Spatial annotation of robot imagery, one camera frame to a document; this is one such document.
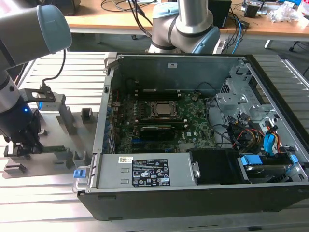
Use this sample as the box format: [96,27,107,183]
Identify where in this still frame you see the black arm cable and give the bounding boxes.
[41,47,67,89]

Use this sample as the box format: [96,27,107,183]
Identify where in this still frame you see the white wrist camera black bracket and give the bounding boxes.
[23,87,67,110]

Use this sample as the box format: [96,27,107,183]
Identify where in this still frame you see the red white box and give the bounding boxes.
[296,0,309,26]

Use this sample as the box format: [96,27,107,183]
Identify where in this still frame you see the black computer tower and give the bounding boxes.
[208,0,233,29]

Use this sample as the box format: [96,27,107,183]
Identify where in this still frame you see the green motherboard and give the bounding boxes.
[110,89,218,154]

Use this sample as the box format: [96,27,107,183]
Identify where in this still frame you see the metal CPU socket cover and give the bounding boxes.
[147,100,183,119]

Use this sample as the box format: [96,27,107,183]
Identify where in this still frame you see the blue hanging cables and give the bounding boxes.
[232,18,245,55]

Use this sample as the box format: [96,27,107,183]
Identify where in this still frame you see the red yellow power wires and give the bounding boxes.
[231,127,265,149]

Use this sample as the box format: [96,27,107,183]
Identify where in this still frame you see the white power strip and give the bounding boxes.
[212,39,227,55]

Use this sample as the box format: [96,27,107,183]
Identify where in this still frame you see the grey power supply with label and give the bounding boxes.
[96,153,199,190]

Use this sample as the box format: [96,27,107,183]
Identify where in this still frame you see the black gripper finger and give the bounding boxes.
[25,109,45,154]
[9,134,28,157]

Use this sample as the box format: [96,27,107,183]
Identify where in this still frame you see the silver CPU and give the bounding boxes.
[155,102,176,115]

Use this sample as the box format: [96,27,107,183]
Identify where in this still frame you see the hard disk in blue carrier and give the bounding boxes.
[237,153,300,184]

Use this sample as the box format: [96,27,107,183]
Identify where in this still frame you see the small black box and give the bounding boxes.
[243,3,261,18]

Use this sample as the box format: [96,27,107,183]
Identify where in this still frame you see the black graphics card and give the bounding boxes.
[139,125,176,141]

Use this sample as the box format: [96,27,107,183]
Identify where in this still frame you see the black looped cable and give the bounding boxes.
[196,82,218,95]

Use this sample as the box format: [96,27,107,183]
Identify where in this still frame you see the grey parts rack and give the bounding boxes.
[1,96,99,179]

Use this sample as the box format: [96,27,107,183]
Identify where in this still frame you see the blue flat wire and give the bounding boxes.
[263,133,277,156]

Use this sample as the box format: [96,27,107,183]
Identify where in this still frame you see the wooden desk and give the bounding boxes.
[64,0,309,50]

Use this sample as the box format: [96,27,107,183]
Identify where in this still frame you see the black RAM slot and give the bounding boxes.
[135,93,182,101]
[138,121,188,128]
[136,117,187,123]

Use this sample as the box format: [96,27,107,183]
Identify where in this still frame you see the clear plastic bags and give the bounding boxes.
[266,0,301,24]

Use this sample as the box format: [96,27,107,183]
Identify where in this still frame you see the orange wire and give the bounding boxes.
[265,122,282,153]

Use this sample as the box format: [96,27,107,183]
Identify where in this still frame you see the black open PC case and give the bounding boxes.
[72,52,309,222]

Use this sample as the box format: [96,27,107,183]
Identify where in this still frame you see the metal drive cage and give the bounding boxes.
[209,64,278,136]

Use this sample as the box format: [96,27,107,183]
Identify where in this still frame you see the green RAM stick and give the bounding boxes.
[41,145,66,153]

